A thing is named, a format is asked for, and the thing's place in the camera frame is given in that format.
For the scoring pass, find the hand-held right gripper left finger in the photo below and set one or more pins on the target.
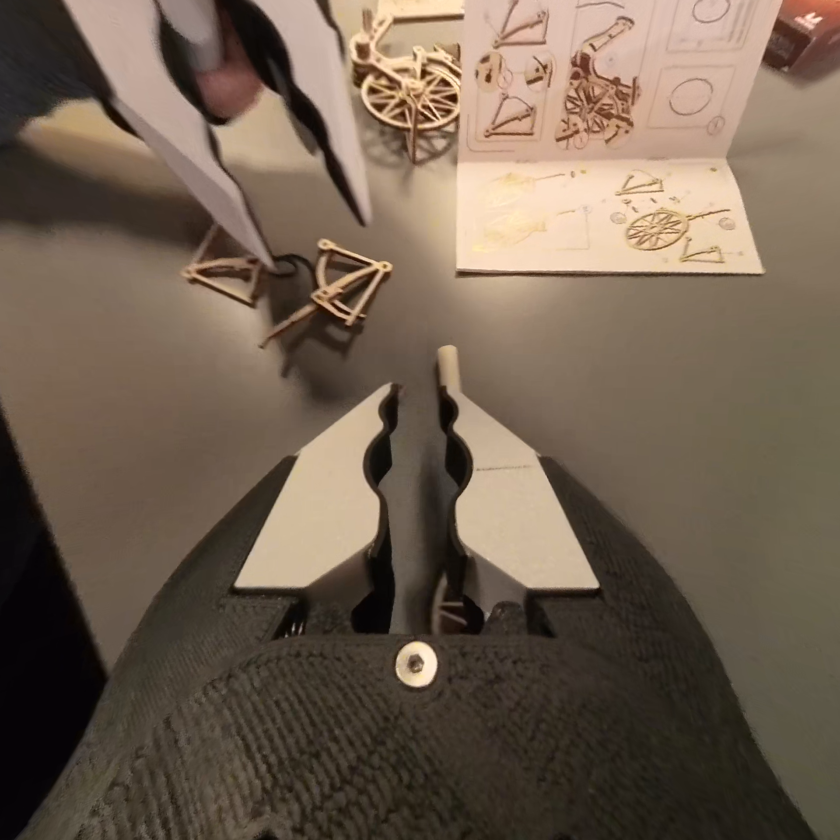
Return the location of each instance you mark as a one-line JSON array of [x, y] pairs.
[[295, 525]]

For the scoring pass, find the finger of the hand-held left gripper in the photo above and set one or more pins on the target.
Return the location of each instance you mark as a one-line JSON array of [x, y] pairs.
[[334, 118], [151, 85]]

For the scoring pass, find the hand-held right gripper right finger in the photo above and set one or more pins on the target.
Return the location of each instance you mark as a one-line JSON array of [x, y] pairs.
[[518, 525]]

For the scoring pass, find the small wooden spoked wheel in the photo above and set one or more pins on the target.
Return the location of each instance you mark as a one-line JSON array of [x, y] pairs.
[[453, 613]]

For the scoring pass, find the black rubber band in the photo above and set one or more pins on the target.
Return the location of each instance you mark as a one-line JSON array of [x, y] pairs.
[[289, 257]]

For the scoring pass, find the small wooden triangle frame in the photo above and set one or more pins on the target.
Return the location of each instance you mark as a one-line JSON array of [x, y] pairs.
[[197, 270]]

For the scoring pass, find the person's left forearm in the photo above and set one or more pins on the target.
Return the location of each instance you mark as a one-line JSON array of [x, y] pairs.
[[39, 59]]

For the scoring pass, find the wooden wheeled model assembly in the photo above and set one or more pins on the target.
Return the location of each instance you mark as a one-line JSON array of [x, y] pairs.
[[412, 98]]

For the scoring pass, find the person's left hand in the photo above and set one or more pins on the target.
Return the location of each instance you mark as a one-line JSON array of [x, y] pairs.
[[226, 92]]

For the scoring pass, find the wooden part sheet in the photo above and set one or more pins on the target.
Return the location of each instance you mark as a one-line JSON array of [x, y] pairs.
[[426, 6]]

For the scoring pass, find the pale wax stick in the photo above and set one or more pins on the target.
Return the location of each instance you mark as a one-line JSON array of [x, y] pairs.
[[449, 367]]

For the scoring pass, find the paper instruction booklet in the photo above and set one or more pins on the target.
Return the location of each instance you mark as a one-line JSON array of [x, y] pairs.
[[525, 243]]

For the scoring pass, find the dark cardboard box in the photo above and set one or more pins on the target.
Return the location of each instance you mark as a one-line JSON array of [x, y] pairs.
[[807, 39]]

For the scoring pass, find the wooden triangle frame with lever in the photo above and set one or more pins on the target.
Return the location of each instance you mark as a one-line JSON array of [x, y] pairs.
[[325, 298]]

